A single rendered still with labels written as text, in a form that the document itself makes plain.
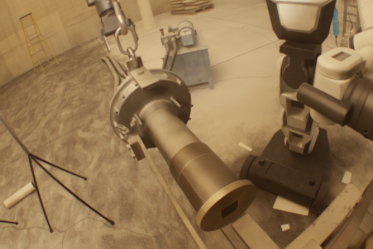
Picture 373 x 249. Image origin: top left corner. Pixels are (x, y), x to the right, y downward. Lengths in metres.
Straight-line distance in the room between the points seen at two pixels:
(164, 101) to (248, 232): 0.45
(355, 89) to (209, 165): 0.31
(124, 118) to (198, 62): 1.77
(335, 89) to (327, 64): 0.04
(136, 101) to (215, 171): 0.33
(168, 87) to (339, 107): 0.50
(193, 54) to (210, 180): 1.98
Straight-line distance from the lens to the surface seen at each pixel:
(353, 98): 0.35
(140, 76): 0.62
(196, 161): 0.46
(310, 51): 0.76
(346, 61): 0.39
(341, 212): 1.35
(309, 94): 0.36
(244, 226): 0.41
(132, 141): 0.69
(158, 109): 0.64
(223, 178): 0.42
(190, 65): 2.36
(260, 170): 1.39
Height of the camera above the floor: 1.32
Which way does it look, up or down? 35 degrees down
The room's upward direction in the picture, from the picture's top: 14 degrees counter-clockwise
